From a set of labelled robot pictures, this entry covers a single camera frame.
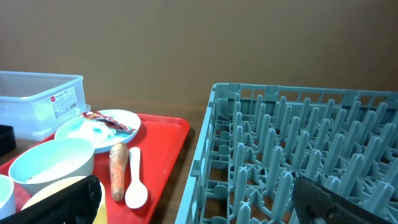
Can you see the yellow cup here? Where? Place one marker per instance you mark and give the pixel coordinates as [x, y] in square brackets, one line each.
[101, 217]

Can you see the red snack wrapper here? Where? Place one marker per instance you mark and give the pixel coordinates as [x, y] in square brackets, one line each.
[108, 121]

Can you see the light blue plate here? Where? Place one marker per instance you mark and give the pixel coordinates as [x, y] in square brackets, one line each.
[125, 117]

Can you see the orange carrot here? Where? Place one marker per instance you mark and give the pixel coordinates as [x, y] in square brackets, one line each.
[118, 157]

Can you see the clear plastic bin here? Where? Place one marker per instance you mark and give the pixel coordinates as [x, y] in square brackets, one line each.
[37, 104]

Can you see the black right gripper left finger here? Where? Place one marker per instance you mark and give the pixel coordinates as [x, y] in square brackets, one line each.
[76, 203]

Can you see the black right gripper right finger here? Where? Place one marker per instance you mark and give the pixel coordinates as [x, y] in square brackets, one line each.
[314, 203]

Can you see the light blue bowl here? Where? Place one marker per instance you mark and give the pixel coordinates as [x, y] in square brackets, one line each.
[7, 198]

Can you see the black tray bin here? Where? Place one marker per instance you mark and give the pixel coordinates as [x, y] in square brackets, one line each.
[7, 139]

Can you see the white plastic spoon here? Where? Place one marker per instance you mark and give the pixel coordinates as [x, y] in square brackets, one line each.
[137, 193]

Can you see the pale green bowl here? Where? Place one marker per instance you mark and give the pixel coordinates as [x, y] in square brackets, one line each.
[52, 161]

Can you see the grey-blue dishwasher rack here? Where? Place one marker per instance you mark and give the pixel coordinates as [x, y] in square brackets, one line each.
[256, 140]

